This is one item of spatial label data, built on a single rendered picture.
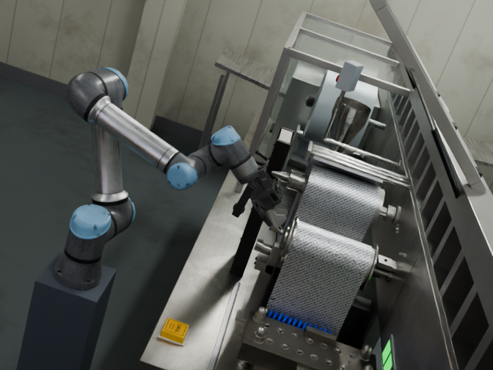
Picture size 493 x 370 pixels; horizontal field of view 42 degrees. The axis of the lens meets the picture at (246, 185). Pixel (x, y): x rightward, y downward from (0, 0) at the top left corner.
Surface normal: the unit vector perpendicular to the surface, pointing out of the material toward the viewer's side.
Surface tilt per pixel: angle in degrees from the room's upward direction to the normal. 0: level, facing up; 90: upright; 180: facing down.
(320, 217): 92
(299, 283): 90
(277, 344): 0
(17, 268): 0
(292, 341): 0
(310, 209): 92
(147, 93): 90
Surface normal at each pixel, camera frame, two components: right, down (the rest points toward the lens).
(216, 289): 0.30, -0.86
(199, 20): -0.12, 0.38
